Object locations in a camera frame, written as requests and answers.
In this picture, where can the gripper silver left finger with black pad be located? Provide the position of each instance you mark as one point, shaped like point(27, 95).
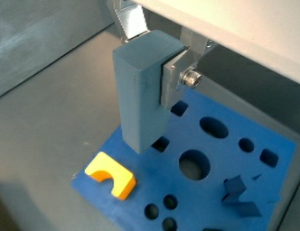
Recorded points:
point(128, 15)

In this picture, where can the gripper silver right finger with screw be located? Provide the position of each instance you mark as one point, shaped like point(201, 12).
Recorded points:
point(180, 70)

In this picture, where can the light blue rectangular block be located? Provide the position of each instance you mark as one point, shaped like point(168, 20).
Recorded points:
point(138, 61)

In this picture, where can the yellow arch block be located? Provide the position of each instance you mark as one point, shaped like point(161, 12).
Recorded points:
point(104, 168)

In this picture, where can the blue shape sorting board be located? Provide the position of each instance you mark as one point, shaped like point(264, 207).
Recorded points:
point(211, 178)

